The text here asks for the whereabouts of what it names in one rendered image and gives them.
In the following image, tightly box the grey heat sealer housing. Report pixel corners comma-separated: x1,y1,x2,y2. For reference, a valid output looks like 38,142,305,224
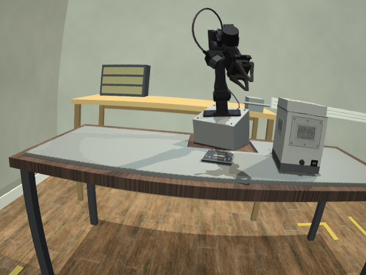
272,97,328,174

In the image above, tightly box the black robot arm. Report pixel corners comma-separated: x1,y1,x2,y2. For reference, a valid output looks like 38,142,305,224
203,24,241,117

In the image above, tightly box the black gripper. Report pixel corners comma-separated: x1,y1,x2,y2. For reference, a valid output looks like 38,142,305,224
227,50,254,91

